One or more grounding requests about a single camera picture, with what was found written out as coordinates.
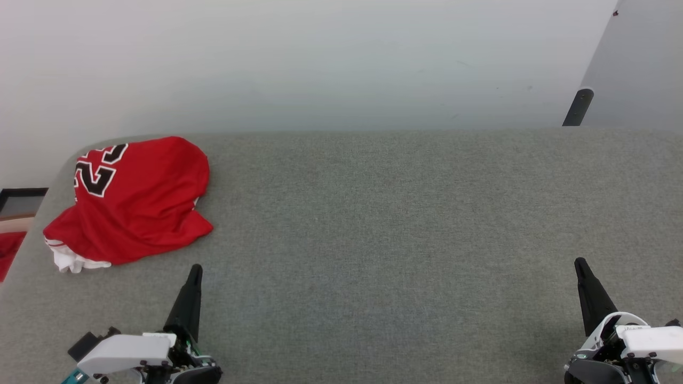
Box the red cloth in basket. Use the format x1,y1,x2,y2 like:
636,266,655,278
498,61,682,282
0,231,28,283

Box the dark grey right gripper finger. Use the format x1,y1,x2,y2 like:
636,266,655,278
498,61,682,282
574,258,620,338

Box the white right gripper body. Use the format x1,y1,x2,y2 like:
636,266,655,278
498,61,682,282
565,311,683,384

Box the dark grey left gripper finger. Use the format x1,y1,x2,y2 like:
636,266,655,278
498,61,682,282
163,264,204,342

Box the black rectangular frame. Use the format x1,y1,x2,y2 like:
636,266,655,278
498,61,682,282
0,187,49,220

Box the beige laundry basket brown rim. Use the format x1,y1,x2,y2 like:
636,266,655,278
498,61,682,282
0,212,37,234

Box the red basketball jersey white sleeves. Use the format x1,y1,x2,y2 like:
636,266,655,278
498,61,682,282
43,136,215,274

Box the grey fabric sofa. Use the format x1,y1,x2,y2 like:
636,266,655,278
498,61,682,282
0,127,683,384

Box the black slanted pole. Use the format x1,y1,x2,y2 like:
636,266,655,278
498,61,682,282
562,88,595,127

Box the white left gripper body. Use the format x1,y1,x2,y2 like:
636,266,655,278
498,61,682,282
76,324,223,384

